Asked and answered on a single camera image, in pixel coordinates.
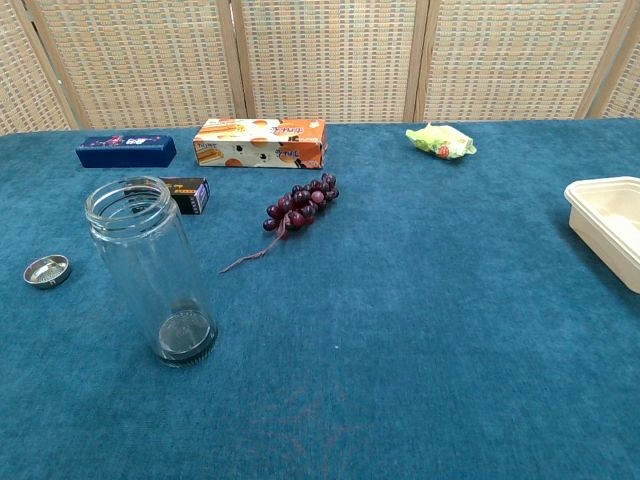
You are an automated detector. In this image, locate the teal table cloth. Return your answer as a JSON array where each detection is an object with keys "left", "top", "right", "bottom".
[{"left": 0, "top": 117, "right": 640, "bottom": 480}]

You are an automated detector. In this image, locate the cream plastic container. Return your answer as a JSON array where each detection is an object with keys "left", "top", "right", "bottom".
[{"left": 563, "top": 175, "right": 640, "bottom": 295}]

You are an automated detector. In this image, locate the woven folding screen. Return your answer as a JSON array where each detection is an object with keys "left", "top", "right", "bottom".
[{"left": 0, "top": 0, "right": 640, "bottom": 136}]

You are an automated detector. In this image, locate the dark blue rectangular box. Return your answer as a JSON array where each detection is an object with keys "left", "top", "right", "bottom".
[{"left": 75, "top": 134, "right": 178, "bottom": 169}]

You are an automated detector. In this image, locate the small black box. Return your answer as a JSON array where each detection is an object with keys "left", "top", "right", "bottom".
[{"left": 160, "top": 176, "right": 211, "bottom": 216}]

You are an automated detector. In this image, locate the clear glass jar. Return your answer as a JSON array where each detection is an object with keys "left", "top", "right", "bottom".
[{"left": 84, "top": 175, "right": 219, "bottom": 369}]

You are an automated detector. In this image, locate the purple grape bunch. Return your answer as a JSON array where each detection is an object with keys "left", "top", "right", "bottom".
[{"left": 218, "top": 172, "right": 341, "bottom": 275}]

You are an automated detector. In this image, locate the orange and white carton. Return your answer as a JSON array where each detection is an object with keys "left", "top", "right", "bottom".
[{"left": 192, "top": 117, "right": 328, "bottom": 170}]

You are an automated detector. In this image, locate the green plastic snack packet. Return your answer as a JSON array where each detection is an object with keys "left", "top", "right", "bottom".
[{"left": 405, "top": 122, "right": 478, "bottom": 161}]

